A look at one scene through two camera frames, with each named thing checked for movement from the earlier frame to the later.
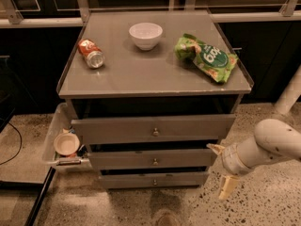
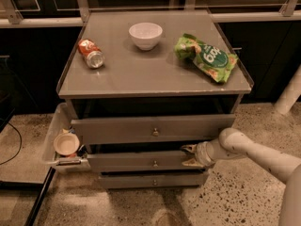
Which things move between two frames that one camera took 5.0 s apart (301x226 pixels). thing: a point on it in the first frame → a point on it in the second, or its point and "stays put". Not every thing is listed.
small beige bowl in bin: [66, 143] stays put
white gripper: [231, 160] → [201, 154]
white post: [290, 94] stays put
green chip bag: [215, 62] stays put
